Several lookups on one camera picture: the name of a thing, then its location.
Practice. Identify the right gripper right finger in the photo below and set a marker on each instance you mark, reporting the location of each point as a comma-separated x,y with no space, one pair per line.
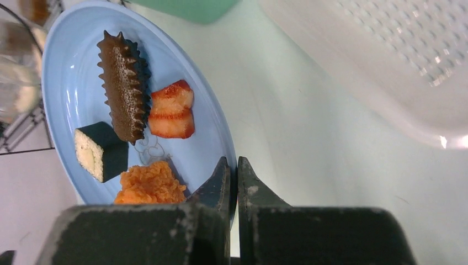
274,232

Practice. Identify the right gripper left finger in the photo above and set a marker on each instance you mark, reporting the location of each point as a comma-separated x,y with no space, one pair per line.
196,231

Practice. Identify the sushi roll piece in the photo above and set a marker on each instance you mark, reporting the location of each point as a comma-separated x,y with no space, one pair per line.
100,151

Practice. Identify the white plastic basket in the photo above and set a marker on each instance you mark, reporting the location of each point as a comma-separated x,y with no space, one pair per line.
406,60

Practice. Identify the brown sea cucumber toy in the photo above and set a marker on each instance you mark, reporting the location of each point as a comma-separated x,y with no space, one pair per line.
125,81

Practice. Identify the red white meat slice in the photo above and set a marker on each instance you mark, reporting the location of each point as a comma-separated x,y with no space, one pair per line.
171,114

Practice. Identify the green plastic bin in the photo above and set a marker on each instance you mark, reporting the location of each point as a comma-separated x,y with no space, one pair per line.
196,11

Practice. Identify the black wire rack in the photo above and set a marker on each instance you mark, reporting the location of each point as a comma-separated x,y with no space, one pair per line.
29,132

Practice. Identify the orange food chunk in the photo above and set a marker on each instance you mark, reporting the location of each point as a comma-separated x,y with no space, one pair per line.
151,184

